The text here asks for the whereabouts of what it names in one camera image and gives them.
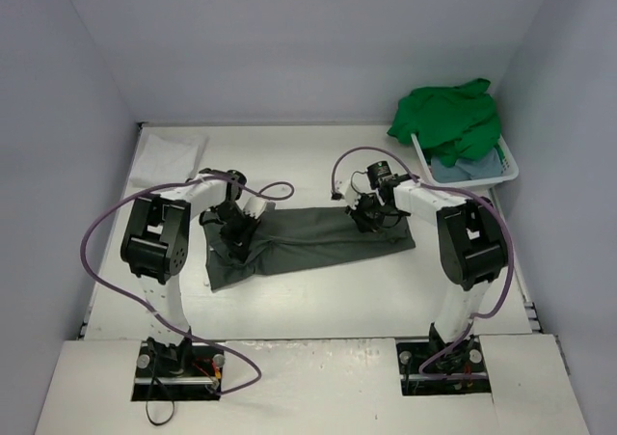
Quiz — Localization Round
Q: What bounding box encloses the grey t shirt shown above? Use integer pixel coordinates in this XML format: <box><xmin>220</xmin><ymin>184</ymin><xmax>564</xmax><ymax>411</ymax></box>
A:
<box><xmin>200</xmin><ymin>207</ymin><xmax>416</xmax><ymax>291</ymax></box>

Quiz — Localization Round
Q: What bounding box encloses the white t shirt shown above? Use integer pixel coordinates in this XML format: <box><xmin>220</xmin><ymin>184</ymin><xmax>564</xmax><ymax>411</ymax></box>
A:
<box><xmin>129</xmin><ymin>134</ymin><xmax>207</xmax><ymax>188</ymax></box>

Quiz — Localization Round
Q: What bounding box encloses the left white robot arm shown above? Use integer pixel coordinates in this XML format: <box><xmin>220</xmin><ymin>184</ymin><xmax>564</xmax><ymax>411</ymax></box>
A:
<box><xmin>121</xmin><ymin>169</ymin><xmax>267</xmax><ymax>377</ymax></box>

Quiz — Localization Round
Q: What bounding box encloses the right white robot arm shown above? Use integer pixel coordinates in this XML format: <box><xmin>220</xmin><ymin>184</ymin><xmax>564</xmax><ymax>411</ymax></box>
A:
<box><xmin>333</xmin><ymin>161</ymin><xmax>514</xmax><ymax>369</ymax></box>

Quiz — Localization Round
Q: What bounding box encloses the green t shirt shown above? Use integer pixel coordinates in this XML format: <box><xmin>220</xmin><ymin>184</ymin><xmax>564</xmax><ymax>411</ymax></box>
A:
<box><xmin>388</xmin><ymin>78</ymin><xmax>501</xmax><ymax>167</ymax></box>

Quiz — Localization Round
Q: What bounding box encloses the light blue t shirt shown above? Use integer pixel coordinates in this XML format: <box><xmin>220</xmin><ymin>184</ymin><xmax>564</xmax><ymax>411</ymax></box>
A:
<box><xmin>430</xmin><ymin>149</ymin><xmax>502</xmax><ymax>183</ymax></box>

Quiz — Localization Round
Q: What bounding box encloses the white laundry basket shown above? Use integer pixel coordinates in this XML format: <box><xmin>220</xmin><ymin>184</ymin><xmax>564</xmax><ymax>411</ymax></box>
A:
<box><xmin>409</xmin><ymin>133</ymin><xmax>521</xmax><ymax>189</ymax></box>

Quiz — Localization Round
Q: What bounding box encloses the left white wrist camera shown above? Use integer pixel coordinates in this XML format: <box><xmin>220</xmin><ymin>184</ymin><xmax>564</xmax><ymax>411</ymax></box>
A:
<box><xmin>242</xmin><ymin>196</ymin><xmax>276</xmax><ymax>220</ymax></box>

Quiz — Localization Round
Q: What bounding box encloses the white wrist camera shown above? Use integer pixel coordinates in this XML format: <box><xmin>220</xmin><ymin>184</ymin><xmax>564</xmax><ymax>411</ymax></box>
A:
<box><xmin>331</xmin><ymin>178</ymin><xmax>366</xmax><ymax>209</ymax></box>
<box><xmin>242</xmin><ymin>196</ymin><xmax>276</xmax><ymax>220</ymax></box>

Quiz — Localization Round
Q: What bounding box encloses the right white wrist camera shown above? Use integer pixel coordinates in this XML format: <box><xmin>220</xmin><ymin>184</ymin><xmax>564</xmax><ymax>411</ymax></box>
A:
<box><xmin>331</xmin><ymin>178</ymin><xmax>366</xmax><ymax>209</ymax></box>

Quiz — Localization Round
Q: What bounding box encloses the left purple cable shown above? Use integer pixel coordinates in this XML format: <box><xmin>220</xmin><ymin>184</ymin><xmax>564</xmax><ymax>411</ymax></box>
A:
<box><xmin>79</xmin><ymin>179</ymin><xmax>295</xmax><ymax>397</ymax></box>

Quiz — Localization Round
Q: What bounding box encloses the purple cable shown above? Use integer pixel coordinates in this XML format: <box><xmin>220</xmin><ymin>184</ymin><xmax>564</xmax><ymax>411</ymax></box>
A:
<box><xmin>79</xmin><ymin>179</ymin><xmax>295</xmax><ymax>397</ymax></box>
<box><xmin>330</xmin><ymin>146</ymin><xmax>516</xmax><ymax>376</ymax></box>

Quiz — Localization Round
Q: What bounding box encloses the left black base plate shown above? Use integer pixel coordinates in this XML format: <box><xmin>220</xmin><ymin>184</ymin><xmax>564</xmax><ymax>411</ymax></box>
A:
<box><xmin>131</xmin><ymin>342</ymin><xmax>224</xmax><ymax>402</ymax></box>

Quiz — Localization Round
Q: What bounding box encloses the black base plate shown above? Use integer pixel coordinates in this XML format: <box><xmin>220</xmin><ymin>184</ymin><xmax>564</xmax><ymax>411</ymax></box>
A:
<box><xmin>131</xmin><ymin>342</ymin><xmax>224</xmax><ymax>402</ymax></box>
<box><xmin>396</xmin><ymin>339</ymin><xmax>492</xmax><ymax>397</ymax></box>

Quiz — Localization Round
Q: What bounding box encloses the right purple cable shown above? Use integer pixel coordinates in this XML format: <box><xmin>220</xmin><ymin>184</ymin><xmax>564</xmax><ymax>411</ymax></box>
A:
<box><xmin>330</xmin><ymin>146</ymin><xmax>516</xmax><ymax>376</ymax></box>

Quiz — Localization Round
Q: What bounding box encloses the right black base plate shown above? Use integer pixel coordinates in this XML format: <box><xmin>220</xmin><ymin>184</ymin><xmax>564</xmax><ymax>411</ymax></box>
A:
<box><xmin>396</xmin><ymin>339</ymin><xmax>492</xmax><ymax>397</ymax></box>

